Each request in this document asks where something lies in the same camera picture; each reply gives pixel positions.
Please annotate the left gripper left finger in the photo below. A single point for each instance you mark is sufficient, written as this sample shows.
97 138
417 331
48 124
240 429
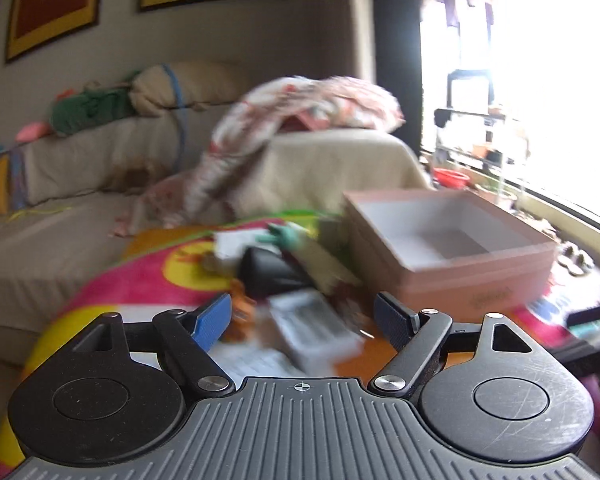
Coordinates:
184 341

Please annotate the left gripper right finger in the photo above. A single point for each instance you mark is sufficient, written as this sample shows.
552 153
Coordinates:
417 337

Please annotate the black cone-shaped object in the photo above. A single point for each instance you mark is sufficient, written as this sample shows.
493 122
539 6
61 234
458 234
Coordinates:
264 274

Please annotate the white battery charger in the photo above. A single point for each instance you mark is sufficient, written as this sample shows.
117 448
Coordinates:
314 335

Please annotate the colourful cartoon play mat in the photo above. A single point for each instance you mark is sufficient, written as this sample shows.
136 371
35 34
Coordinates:
97 405

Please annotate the pink cardboard box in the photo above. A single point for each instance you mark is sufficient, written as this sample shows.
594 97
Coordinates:
446 250

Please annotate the small white carton box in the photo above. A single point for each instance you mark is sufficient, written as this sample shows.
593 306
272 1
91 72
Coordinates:
229 246

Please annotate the teal plastic toy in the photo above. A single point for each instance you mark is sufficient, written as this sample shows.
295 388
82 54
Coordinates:
286 237

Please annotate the red plastic basin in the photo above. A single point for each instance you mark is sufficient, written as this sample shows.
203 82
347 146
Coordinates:
448 178

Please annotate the beige covered sofa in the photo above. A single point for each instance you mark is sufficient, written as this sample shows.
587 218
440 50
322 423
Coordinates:
68 195

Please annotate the metal balcony shelf rack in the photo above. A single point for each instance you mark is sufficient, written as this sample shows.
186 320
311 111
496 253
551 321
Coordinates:
474 132

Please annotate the green plush cushion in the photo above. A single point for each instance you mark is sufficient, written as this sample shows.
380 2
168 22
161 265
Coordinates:
90 109

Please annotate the beige pillow with blue strap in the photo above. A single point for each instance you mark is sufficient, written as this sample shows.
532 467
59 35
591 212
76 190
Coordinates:
195 83

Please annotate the yellow framed wall picture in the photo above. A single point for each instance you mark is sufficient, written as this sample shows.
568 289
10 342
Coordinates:
34 24

